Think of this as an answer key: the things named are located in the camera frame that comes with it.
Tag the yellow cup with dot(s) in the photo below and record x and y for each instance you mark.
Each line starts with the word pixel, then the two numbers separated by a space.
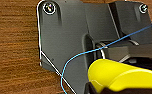
pixel 122 75

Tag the grey robot body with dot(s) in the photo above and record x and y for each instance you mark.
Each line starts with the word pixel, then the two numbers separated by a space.
pixel 132 50

